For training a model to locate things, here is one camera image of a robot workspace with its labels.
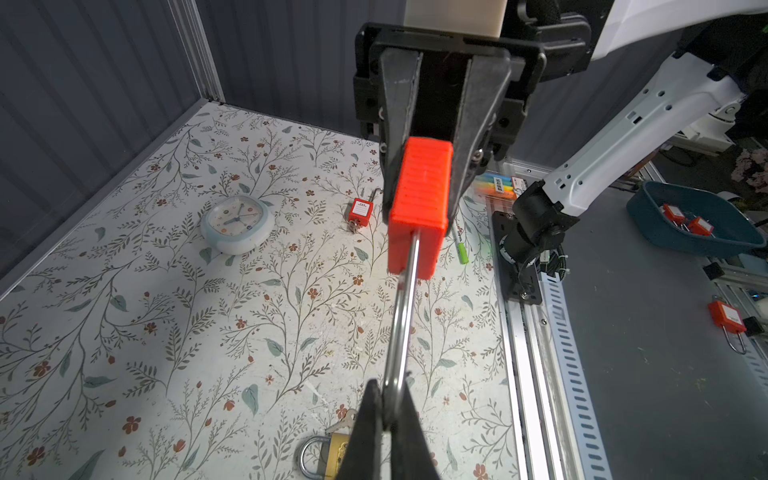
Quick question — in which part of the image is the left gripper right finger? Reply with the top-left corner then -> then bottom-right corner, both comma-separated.
389,385 -> 440,480

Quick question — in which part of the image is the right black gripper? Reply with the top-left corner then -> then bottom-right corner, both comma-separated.
353,22 -> 591,216

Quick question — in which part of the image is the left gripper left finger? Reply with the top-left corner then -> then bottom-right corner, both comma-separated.
336,379 -> 383,480

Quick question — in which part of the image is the brass padlock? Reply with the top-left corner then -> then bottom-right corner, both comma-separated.
297,433 -> 350,480

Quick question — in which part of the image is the silver key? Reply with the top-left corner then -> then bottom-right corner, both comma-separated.
325,409 -> 358,435

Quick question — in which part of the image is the red padlock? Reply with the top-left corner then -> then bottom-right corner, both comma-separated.
347,188 -> 382,233
382,137 -> 453,424

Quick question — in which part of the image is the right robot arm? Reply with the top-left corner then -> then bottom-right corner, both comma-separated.
353,1 -> 767,280

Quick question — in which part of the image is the coloured marker pack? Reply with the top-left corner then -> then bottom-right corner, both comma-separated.
475,173 -> 527,201

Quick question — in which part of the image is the green marker pen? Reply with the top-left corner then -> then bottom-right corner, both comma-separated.
452,221 -> 469,265

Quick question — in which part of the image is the white round clock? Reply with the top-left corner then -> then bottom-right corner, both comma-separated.
200,195 -> 275,255

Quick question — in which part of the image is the teal plastic bin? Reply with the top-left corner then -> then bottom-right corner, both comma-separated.
626,181 -> 767,258

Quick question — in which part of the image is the red padlock outside table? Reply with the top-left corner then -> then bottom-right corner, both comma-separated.
708,296 -> 747,355

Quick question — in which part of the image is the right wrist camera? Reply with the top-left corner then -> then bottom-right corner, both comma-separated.
403,0 -> 507,38

